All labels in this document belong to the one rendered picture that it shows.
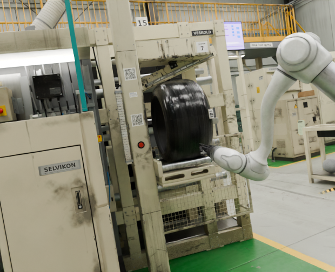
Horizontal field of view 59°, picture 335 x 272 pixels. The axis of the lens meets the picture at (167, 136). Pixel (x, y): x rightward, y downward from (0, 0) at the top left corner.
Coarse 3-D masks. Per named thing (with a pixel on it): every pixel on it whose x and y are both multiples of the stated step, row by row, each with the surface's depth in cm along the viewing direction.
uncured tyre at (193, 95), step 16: (176, 80) 194; (192, 80) 193; (160, 96) 183; (176, 96) 178; (192, 96) 179; (160, 112) 225; (176, 112) 174; (192, 112) 176; (208, 112) 179; (160, 128) 226; (176, 128) 174; (192, 128) 176; (208, 128) 179; (160, 144) 219; (176, 144) 178; (192, 144) 180; (208, 144) 185; (176, 160) 189
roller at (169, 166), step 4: (208, 156) 192; (184, 160) 188; (188, 160) 188; (192, 160) 189; (196, 160) 189; (200, 160) 190; (204, 160) 190; (208, 160) 191; (164, 164) 185; (168, 164) 185; (172, 164) 185; (176, 164) 186; (180, 164) 186; (184, 164) 187; (188, 164) 188; (192, 164) 189; (196, 164) 190; (164, 168) 184; (168, 168) 185; (172, 168) 186; (176, 168) 187
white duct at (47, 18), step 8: (48, 0) 201; (56, 0) 200; (48, 8) 199; (56, 8) 200; (64, 8) 205; (40, 16) 198; (48, 16) 199; (56, 16) 202; (32, 24) 198; (40, 24) 198; (48, 24) 200
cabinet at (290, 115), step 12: (312, 96) 612; (276, 108) 609; (288, 108) 584; (300, 108) 598; (312, 108) 612; (276, 120) 614; (288, 120) 585; (300, 120) 598; (312, 120) 611; (276, 132) 619; (288, 132) 590; (300, 132) 597; (312, 132) 611; (276, 144) 624; (288, 144) 595; (300, 144) 597; (312, 144) 611; (276, 156) 630; (288, 156) 600; (300, 156) 599; (312, 156) 613
